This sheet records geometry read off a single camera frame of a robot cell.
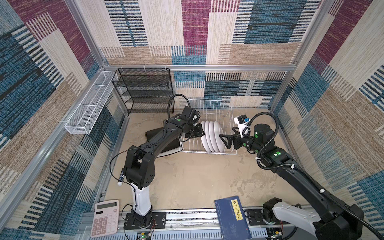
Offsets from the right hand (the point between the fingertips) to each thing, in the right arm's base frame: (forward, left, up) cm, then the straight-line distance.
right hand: (227, 134), depth 74 cm
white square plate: (+4, +32, -23) cm, 40 cm away
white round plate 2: (+6, +8, -9) cm, 14 cm away
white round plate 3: (+10, +6, -9) cm, 15 cm away
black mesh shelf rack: (+47, +50, -9) cm, 70 cm away
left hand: (+9, +10, -9) cm, 16 cm away
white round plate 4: (+10, +2, -11) cm, 15 cm away
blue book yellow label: (-33, -1, -25) cm, 41 cm away
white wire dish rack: (+31, -1, -23) cm, 39 cm away
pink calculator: (-30, +60, -23) cm, 71 cm away
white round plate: (+5, +10, -10) cm, 15 cm away
